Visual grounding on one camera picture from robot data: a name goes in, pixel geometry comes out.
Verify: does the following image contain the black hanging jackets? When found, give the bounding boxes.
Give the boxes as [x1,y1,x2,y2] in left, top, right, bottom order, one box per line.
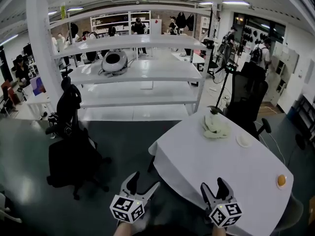
[175,12,195,32]

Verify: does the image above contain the purple box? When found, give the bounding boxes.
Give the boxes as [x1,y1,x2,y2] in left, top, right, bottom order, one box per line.
[30,76,47,97]

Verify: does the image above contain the white metal shelving rack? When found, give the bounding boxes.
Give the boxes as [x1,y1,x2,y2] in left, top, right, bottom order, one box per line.
[49,1,220,122]

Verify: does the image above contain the person's left forearm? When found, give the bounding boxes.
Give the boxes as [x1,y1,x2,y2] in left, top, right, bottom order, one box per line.
[114,220,138,236]

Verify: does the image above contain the grey white oval device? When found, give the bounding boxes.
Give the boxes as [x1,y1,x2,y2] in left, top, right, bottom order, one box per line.
[98,49,135,78]

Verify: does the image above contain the white desk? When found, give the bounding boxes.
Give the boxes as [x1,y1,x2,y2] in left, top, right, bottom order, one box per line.
[24,92,52,119]

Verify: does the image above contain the person's right forearm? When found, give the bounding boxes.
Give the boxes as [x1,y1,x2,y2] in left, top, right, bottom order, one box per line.
[212,226,227,236]

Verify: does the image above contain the black floor stand with camera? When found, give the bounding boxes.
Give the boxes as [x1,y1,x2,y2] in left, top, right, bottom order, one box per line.
[213,61,238,110]

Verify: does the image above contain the red chair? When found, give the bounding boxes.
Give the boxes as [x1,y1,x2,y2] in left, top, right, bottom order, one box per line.
[0,79,18,113]

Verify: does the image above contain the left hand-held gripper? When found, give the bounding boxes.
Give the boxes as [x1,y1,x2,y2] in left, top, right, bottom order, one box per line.
[109,171,161,224]

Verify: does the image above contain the white power cable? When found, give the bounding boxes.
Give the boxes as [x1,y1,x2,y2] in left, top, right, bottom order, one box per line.
[254,120,286,166]

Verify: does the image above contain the grey shell chair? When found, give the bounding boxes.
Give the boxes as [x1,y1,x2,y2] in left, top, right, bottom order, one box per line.
[270,193,304,234]

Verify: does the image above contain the white locker cabinet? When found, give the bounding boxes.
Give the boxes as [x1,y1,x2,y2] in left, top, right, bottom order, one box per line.
[265,42,300,108]

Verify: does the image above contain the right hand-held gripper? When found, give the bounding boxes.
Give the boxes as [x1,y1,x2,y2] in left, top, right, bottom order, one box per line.
[200,177,243,229]

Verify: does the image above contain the white bookshelf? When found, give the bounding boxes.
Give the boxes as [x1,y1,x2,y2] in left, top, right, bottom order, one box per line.
[90,10,152,36]

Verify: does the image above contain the small green potted plant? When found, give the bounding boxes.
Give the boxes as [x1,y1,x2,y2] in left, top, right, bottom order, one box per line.
[207,105,223,116]

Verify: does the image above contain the person's black clothing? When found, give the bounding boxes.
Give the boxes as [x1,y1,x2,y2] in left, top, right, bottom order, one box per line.
[145,224,215,236]

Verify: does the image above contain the black padded office chair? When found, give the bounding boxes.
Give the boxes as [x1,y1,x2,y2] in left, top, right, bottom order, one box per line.
[45,76,113,201]

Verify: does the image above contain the light green cloth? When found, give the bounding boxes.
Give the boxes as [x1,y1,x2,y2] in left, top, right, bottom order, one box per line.
[200,114,231,140]

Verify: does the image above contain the black mesh office chair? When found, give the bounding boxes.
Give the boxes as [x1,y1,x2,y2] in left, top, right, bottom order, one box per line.
[222,61,272,141]

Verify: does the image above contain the black standing fan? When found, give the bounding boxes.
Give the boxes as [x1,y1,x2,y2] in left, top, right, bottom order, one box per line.
[294,133,307,151]

